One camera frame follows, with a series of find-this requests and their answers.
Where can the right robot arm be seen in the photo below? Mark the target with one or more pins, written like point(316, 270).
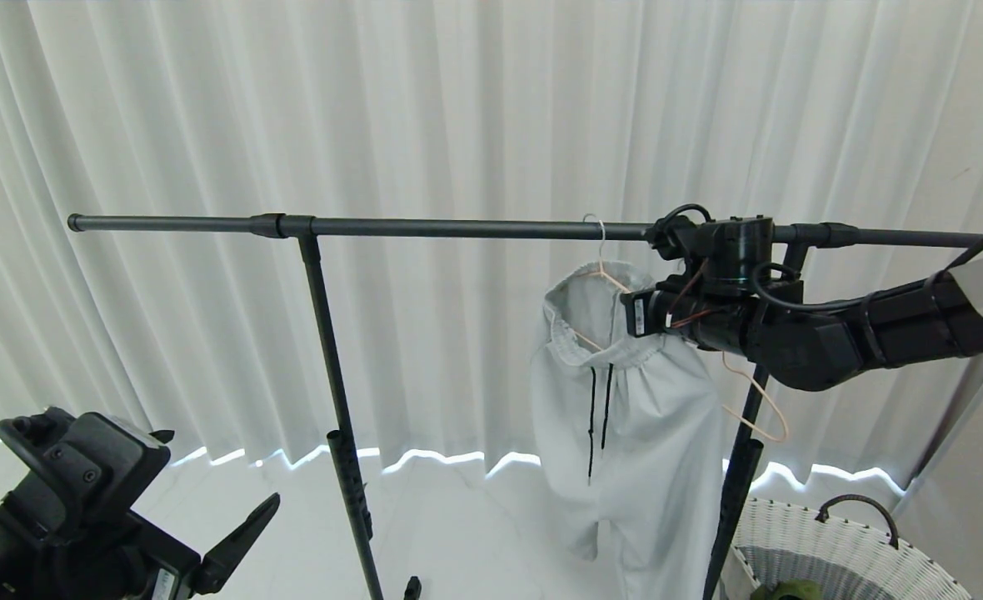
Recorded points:
point(816, 350)

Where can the green garment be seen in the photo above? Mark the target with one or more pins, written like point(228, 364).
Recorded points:
point(787, 592)

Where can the white laundry basket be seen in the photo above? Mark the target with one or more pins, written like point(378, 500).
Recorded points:
point(841, 542)

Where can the pink clothes hanger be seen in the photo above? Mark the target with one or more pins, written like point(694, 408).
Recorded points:
point(779, 421)
point(601, 250)

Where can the pale grey shorts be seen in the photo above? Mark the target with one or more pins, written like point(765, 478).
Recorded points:
point(625, 450)

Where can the white curtain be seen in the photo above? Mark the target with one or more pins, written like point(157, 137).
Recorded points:
point(375, 108)

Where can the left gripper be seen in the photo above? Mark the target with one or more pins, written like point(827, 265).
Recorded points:
point(83, 567)

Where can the black clothes rack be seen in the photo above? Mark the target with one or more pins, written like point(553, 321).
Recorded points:
point(458, 227)

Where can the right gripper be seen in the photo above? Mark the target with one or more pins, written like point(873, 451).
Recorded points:
point(658, 312)

